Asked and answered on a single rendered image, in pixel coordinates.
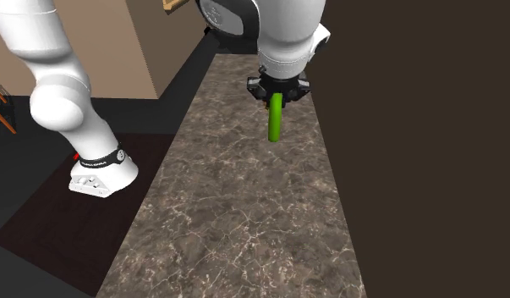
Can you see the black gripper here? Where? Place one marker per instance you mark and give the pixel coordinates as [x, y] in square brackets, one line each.
[279, 85]

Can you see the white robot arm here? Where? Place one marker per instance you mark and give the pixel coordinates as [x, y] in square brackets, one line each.
[58, 103]

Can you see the green curved cylinder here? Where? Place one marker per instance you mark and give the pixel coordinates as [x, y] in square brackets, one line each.
[274, 119]

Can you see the dark red robot stand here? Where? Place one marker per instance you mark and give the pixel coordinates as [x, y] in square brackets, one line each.
[73, 231]

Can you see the wooden chair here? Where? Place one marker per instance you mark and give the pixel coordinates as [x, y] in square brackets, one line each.
[7, 125]

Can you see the wooden framed wall picture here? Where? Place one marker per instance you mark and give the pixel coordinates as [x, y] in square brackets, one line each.
[170, 5]

